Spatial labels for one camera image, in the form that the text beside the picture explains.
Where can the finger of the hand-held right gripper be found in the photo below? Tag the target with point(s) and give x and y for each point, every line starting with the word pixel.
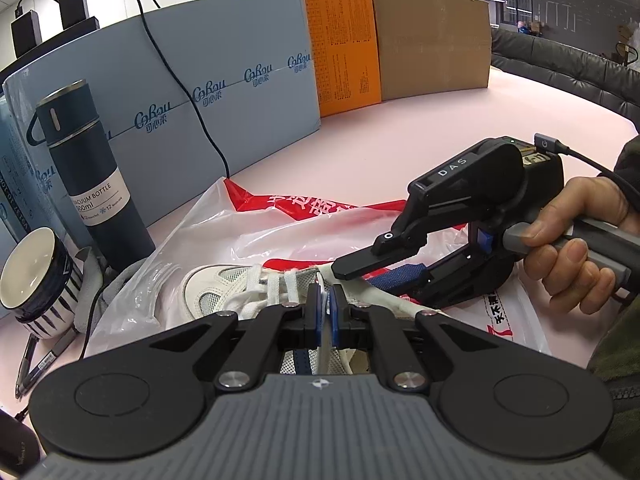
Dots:
pixel 400 276
pixel 355 266

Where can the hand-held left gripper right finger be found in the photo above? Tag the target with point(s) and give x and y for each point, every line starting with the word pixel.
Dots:
pixel 334 317

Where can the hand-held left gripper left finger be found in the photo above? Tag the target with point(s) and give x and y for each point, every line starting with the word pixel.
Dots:
pixel 320 317

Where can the person's right forearm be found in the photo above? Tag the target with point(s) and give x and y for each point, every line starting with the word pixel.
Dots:
pixel 630 180

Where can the person's right hand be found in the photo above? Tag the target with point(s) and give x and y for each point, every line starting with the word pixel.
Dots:
pixel 590 205

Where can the red and white plastic bag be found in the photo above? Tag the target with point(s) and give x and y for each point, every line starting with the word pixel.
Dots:
pixel 210 230

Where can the black sofa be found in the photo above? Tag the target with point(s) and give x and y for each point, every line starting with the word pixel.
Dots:
pixel 575 70

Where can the brown cardboard box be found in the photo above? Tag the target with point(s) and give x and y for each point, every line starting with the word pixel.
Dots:
pixel 430 45

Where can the large light blue cardboard box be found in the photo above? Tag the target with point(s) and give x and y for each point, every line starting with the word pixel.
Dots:
pixel 250 120

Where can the orange cardboard box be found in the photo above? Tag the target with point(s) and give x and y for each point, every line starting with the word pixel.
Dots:
pixel 345 50

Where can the grey cloth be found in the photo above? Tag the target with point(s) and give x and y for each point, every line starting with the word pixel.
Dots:
pixel 107 290

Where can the dark blue vacuum bottle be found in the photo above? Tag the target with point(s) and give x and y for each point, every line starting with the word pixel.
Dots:
pixel 115 230

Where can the person's dark green jacket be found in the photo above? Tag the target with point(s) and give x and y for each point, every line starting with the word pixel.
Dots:
pixel 620 385

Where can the striped ceramic bowl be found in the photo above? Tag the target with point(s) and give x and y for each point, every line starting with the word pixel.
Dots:
pixel 65 310

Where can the black pen with white label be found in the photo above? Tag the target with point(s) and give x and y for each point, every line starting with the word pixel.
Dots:
pixel 55 352

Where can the dark blue ceramic bowl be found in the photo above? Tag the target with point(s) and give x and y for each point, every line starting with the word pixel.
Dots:
pixel 55 280

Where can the black marker pen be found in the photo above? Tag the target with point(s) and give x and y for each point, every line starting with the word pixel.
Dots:
pixel 25 365

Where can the light blue box with label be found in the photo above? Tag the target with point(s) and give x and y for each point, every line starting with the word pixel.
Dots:
pixel 20 185

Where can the black thermos bottle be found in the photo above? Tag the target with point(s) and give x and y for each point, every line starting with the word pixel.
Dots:
pixel 15 440

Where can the black power adapter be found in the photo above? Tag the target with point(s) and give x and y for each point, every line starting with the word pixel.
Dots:
pixel 77 7
pixel 26 35

